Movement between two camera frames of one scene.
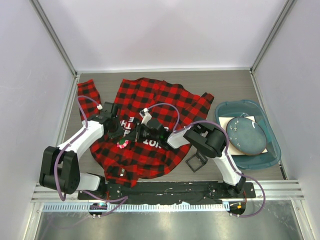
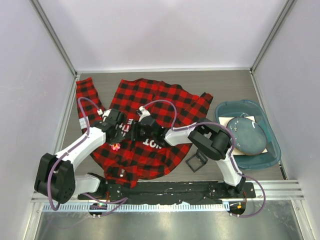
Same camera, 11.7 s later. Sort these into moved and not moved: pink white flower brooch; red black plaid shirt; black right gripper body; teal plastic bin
Moved: pink white flower brooch
Not moved: red black plaid shirt; black right gripper body; teal plastic bin
